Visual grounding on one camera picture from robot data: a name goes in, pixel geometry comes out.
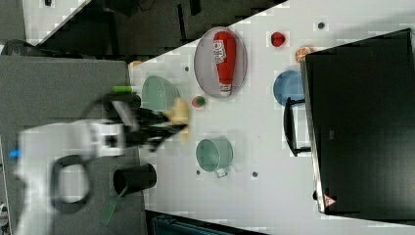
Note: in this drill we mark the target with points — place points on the red green toy strawberry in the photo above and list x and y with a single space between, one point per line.
199 101

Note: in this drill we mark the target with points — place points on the green plastic colander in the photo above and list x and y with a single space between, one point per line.
158 94

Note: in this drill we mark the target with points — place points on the green marker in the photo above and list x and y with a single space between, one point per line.
122 89

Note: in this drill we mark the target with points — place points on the grey round plate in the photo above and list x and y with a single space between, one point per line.
205 67

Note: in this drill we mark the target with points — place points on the green mug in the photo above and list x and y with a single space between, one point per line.
215 155

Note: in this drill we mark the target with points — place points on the blue bowl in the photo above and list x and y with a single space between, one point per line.
288 84

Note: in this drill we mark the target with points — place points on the black toaster oven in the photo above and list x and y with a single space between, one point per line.
356 120

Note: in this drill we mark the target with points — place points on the black cylinder cup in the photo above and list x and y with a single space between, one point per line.
134 179

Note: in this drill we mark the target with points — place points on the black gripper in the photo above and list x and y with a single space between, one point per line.
139 124

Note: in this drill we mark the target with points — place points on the red ketchup bottle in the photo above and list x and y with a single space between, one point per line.
224 53

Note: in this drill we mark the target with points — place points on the peeled yellow toy banana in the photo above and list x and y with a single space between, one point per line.
179 114

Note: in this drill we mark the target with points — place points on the orange slice toy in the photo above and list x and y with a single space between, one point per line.
302 52

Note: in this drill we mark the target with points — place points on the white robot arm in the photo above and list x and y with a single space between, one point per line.
54 159

